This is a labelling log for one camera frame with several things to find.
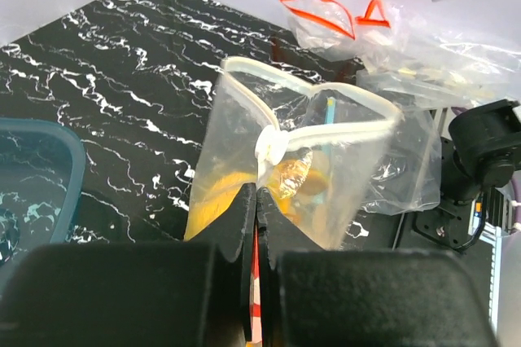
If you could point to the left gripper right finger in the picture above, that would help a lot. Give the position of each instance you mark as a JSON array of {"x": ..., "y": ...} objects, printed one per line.
[{"x": 313, "y": 297}]

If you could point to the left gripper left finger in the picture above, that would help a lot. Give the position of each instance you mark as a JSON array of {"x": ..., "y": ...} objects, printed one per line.
[{"x": 193, "y": 293}]

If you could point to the yellow banana bunch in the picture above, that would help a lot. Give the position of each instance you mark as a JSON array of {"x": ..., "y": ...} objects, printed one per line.
[{"x": 288, "y": 180}]

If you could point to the white dotted zip bag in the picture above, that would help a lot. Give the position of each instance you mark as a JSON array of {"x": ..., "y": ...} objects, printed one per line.
[{"x": 261, "y": 116}]

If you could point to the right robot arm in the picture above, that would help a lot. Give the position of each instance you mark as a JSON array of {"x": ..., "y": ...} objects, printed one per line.
[{"x": 486, "y": 153}]

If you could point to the orange zipper clear bag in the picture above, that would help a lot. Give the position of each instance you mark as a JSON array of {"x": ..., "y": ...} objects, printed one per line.
[{"x": 329, "y": 29}]

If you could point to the teal plastic food container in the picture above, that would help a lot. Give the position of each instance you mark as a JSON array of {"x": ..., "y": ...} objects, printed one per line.
[{"x": 42, "y": 170}]

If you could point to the pile of clear bags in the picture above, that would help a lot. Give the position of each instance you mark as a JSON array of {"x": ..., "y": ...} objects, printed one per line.
[{"x": 439, "y": 66}]

